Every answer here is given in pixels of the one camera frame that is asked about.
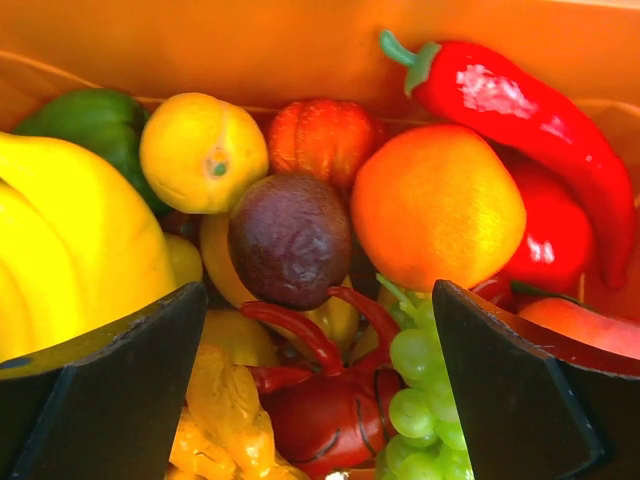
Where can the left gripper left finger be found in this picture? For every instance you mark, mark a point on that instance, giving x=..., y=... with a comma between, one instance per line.
x=105, y=404

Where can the fake peach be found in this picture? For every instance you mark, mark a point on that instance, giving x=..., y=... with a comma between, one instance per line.
x=612, y=334

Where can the yellow fake banana bunch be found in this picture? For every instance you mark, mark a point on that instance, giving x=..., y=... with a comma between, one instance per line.
x=80, y=248

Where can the orange plastic bin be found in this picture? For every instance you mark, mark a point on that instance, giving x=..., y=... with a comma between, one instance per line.
x=262, y=53

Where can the dark red fake beet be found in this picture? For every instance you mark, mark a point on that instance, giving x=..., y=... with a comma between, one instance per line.
x=290, y=240

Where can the red fake chili pepper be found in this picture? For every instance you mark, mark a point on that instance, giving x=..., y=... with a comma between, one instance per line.
x=479, y=88

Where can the green fake bell pepper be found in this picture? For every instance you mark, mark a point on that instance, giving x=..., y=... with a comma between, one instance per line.
x=104, y=121

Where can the green fake grapes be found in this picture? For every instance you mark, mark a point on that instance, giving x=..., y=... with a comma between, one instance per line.
x=430, y=442

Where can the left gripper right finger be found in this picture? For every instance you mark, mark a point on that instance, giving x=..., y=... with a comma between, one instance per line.
x=534, y=404

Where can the red fake apple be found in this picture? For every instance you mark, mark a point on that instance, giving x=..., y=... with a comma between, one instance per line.
x=557, y=244

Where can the yellow fake apple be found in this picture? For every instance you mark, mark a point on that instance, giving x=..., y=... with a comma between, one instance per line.
x=199, y=154

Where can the small fake orange pumpkin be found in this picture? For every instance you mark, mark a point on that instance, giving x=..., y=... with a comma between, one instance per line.
x=327, y=138

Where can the red fake crab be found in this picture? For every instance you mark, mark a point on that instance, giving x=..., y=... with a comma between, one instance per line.
x=338, y=417

